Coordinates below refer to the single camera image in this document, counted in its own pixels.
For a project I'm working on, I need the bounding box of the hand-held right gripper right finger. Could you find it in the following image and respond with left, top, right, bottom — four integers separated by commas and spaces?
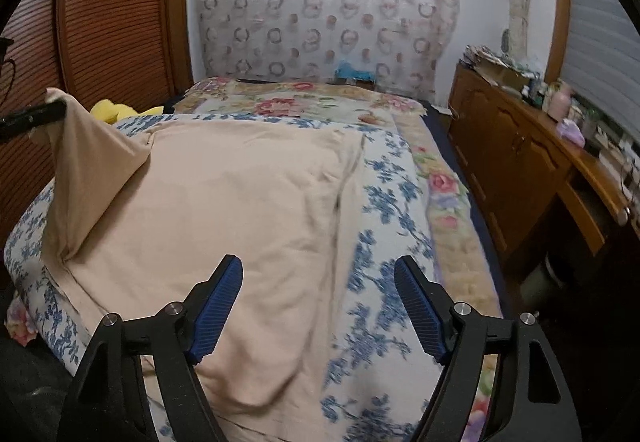
393, 256, 586, 442

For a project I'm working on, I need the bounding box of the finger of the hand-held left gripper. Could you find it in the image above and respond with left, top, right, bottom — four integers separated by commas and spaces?
0, 99, 68, 143

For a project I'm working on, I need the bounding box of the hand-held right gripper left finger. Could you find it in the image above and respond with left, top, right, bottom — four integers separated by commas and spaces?
56, 254, 244, 442

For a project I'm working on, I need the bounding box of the beige printed t-shirt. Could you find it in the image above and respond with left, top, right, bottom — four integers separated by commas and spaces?
30, 88, 371, 423

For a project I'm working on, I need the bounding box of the yellow cloth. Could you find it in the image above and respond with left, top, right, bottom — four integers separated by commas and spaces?
90, 99, 165, 125

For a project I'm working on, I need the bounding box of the blue floral blanket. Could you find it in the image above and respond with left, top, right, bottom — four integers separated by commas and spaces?
4, 114, 451, 442

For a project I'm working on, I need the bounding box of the wooden louvered wardrobe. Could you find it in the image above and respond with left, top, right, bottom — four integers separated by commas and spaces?
0, 0, 193, 243

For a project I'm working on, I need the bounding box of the wooden cabinet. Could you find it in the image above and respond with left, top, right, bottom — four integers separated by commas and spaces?
446, 62, 640, 273

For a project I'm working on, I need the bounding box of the pink floral bedsheet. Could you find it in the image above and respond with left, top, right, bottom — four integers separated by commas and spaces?
5, 76, 503, 442

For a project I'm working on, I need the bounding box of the purple pouch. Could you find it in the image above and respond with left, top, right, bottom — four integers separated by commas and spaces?
556, 119, 586, 145

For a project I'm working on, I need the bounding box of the teal packet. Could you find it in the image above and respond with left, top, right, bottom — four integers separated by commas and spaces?
334, 60, 377, 85

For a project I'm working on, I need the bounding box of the pink bottle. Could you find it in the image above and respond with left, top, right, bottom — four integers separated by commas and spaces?
549, 84, 574, 121

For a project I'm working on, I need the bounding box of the clutter of boxes and papers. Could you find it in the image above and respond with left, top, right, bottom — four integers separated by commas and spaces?
462, 44, 640, 173

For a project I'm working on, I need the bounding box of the circle patterned curtain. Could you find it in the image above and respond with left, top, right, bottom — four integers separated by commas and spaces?
187, 0, 461, 105

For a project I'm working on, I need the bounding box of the white window blind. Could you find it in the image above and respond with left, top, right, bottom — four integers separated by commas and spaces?
560, 0, 640, 123

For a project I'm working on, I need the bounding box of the wooden window frame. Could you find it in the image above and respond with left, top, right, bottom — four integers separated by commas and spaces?
544, 0, 572, 83

